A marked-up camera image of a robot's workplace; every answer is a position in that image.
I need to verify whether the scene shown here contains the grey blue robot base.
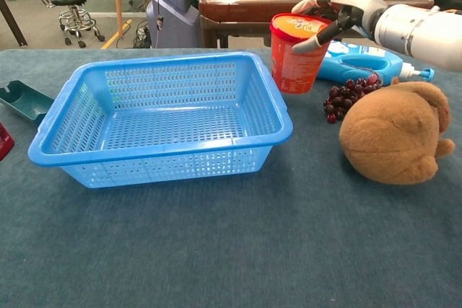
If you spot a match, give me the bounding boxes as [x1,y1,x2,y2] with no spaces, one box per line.
[146,0,203,49]

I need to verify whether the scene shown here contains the blue perforated plastic basket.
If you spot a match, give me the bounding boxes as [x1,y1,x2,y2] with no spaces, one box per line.
[27,50,294,189]

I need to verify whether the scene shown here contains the floor cables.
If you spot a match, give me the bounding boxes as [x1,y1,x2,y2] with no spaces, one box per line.
[132,25,151,49]

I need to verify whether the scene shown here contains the red instant noodle cup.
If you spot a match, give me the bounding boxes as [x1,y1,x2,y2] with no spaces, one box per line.
[269,12,335,95]

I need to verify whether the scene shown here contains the brown plush toy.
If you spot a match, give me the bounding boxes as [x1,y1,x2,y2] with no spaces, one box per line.
[339,76,456,185]

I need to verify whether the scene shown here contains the blue detergent pump bottle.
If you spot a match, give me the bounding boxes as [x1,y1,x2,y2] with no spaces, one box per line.
[316,40,435,87]

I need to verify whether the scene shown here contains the bunch of purple grapes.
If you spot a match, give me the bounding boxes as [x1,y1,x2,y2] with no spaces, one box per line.
[323,73,383,124]

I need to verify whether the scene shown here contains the dark table leg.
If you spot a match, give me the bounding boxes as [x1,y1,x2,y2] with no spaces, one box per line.
[0,0,28,48]

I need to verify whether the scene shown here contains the teal plastic tray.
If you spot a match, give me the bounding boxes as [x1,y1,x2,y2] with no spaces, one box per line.
[0,80,56,126]

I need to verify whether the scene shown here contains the right robot hand grey white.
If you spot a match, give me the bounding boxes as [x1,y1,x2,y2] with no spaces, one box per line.
[291,0,388,53]

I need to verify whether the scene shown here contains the brown mahjong table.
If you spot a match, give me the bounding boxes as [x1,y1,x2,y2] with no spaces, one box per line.
[198,0,435,49]

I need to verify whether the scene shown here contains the yellow floor strip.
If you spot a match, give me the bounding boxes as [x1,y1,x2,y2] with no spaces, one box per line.
[100,19,133,50]

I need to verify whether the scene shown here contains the red plastic object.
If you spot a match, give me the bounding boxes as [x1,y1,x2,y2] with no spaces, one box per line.
[0,121,16,162]

